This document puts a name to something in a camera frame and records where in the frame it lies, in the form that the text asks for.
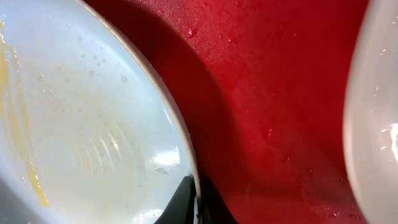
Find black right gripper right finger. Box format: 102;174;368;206
200;177;238;224

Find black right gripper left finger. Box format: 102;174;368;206
154;176;197;224

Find light blue plate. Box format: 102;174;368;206
1;0;201;223

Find red plastic tray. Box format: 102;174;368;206
90;0;367;223

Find white round plate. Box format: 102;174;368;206
343;0;397;223

